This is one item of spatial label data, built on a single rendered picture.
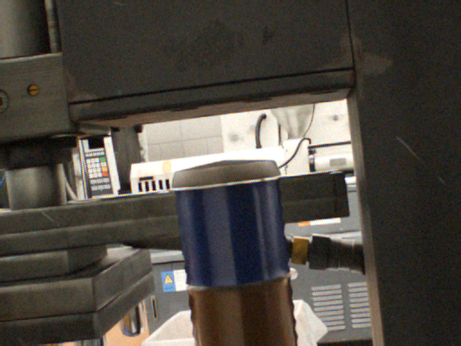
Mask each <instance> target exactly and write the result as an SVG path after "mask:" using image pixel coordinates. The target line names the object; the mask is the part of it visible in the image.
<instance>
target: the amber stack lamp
mask: <svg viewBox="0 0 461 346"><path fill-rule="evenodd" d="M291 277H292V275H291V274H287V275H282V276H280V277H277V278H270V279H267V280H262V281H258V282H252V283H247V284H240V285H233V286H212V287H196V286H186V289H187V294H188V301H187V303H188V305H189V307H190V310H191V312H190V321H191V323H192V326H193V328H192V335H193V337H194V346H298V344H297V342H298V333H297V331H296V329H295V326H296V319H295V317H294V300H293V293H294V290H293V287H292V286H291Z"/></svg>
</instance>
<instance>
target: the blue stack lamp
mask: <svg viewBox="0 0 461 346"><path fill-rule="evenodd" d="M279 183H280V178H261V179H252V180H246V181H240V182H232V183H226V184H219V185H210V186H203V187H190V188H185V189H180V190H175V191H174V192H175V195H176V209H177V211H178V220H177V222H178V225H179V226H180V229H181V230H180V237H179V238H180V239H181V242H182V243H183V248H182V254H183V257H184V259H185V265H184V270H185V273H186V282H185V283H186V284H187V285H188V286H196V287H212V286H233V285H240V284H247V283H252V282H258V281H262V280H267V279H270V278H277V277H280V276H282V275H287V274H289V273H290V272H291V270H290V267H289V265H288V260H289V254H288V251H287V250H286V243H287V239H286V237H285V222H284V220H283V217H282V216H283V210H284V209H283V207H282V203H281V200H282V191H281V190H280V187H279Z"/></svg>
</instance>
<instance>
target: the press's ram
mask: <svg viewBox="0 0 461 346"><path fill-rule="evenodd" d="M71 160H73V155H72V149H70V150H60V149H59V142H58V140H41V141H26V142H14V143H7V144H5V145H0V171H5V176H6V183H7V189H8V195H9V202H10V207H11V208H7V209H0V346H36V345H40V346H62V345H64V344H65V343H67V342H73V344H74V346H108V345H107V340H106V334H107V332H108V331H110V330H112V328H113V327H114V326H115V325H116V324H117V323H118V324H119V329H120V331H121V332H122V334H123V335H125V336H128V337H136V336H139V335H140V334H142V333H144V332H145V329H146V318H145V312H144V304H143V301H144V300H145V298H146V297H147V296H148V295H149V294H151V293H153V292H154V291H155V286H154V275H153V271H152V270H153V266H152V259H151V252H150V249H144V248H132V247H127V248H111V249H107V247H106V245H107V244H115V243H122V242H129V241H143V240H151V239H158V238H173V237H180V230H181V229H180V226H179V225H178V222H177V220H178V211H177V209H176V195H175V192H174V191H175V190H180V189H184V188H177V189H169V190H162V191H148V192H140V193H133V194H126V195H119V196H106V197H98V198H92V199H84V200H77V201H70V202H67V199H66V193H65V179H64V173H63V167H62V164H63V163H69V162H70V161H71ZM276 178H280V183H279V187H280V190H281V191H282V200H281V203H282V207H283V209H284V210H283V216H282V217H283V220H284V222H285V224H291V223H306V222H313V221H319V220H328V219H335V218H342V217H349V215H350V212H349V204H348V191H347V183H346V176H345V173H344V172H341V170H340V169H334V170H327V171H319V172H312V173H305V174H298V175H291V176H283V177H276Z"/></svg>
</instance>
